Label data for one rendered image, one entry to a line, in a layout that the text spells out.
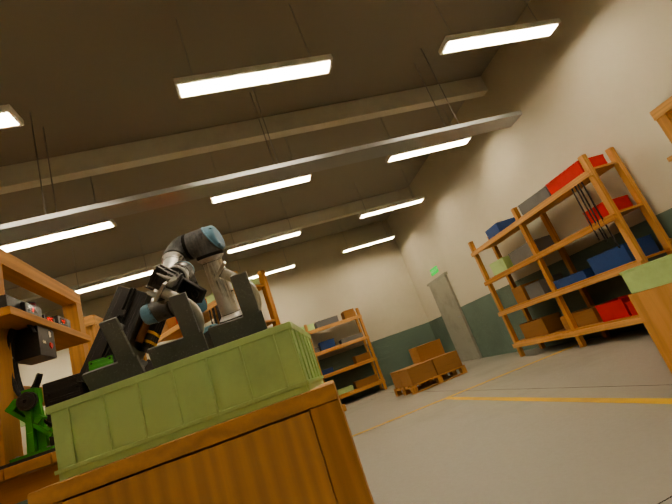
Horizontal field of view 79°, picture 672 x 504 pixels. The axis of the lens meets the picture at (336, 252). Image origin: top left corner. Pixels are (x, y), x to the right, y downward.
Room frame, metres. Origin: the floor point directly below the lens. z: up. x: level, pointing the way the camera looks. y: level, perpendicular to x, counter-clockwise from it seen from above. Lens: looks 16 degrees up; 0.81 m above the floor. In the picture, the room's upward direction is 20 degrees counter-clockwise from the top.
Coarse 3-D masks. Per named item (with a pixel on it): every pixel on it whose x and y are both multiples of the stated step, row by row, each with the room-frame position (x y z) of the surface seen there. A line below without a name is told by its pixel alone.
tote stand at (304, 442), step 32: (256, 416) 0.94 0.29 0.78; (288, 416) 0.94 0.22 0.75; (320, 416) 0.95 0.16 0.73; (160, 448) 0.91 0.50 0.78; (192, 448) 0.92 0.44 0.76; (224, 448) 0.93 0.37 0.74; (256, 448) 0.93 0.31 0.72; (288, 448) 0.94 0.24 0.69; (320, 448) 0.95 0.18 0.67; (352, 448) 0.95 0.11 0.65; (64, 480) 0.90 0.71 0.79; (96, 480) 0.90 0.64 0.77; (128, 480) 0.91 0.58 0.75; (160, 480) 0.91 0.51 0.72; (192, 480) 0.92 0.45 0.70; (224, 480) 0.93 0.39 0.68; (256, 480) 0.93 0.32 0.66; (288, 480) 0.94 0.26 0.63; (320, 480) 0.95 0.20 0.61; (352, 480) 0.95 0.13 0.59
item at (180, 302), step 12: (180, 300) 1.04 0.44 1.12; (180, 312) 1.05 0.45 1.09; (192, 312) 1.06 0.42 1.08; (180, 324) 1.06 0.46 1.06; (192, 324) 1.07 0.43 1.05; (192, 336) 1.08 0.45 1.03; (204, 336) 1.10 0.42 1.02; (156, 348) 1.07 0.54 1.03; (168, 348) 1.08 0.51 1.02; (180, 348) 1.09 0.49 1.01; (192, 348) 1.10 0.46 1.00; (204, 348) 1.10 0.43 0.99; (156, 360) 1.08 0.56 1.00; (168, 360) 1.09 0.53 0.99
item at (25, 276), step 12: (0, 252) 1.81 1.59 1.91; (12, 264) 1.91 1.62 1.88; (24, 264) 2.03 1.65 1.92; (12, 276) 1.98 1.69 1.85; (24, 276) 2.03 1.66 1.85; (36, 276) 2.15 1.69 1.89; (48, 276) 2.30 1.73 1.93; (36, 288) 2.22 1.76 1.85; (48, 288) 2.28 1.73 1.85; (60, 288) 2.44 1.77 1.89; (60, 300) 2.53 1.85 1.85; (72, 300) 2.60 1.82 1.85
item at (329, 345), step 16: (320, 320) 10.71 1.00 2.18; (336, 320) 10.82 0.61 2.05; (352, 336) 10.89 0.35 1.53; (368, 336) 10.91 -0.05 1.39; (320, 352) 10.57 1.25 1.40; (368, 352) 10.99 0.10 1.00; (320, 368) 10.58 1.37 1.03; (352, 368) 10.74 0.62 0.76; (368, 384) 10.85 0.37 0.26; (384, 384) 10.94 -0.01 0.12
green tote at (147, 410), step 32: (224, 352) 0.98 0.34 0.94; (256, 352) 0.99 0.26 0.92; (288, 352) 0.99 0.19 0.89; (128, 384) 0.97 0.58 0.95; (160, 384) 0.98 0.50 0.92; (192, 384) 0.98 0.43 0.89; (224, 384) 0.98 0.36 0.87; (256, 384) 0.99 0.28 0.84; (288, 384) 0.99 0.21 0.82; (320, 384) 1.27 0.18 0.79; (64, 416) 0.97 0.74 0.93; (96, 416) 0.97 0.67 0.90; (128, 416) 0.97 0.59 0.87; (160, 416) 0.98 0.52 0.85; (192, 416) 0.98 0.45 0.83; (224, 416) 0.98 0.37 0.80; (64, 448) 0.97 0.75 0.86; (96, 448) 0.97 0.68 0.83; (128, 448) 0.97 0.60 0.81
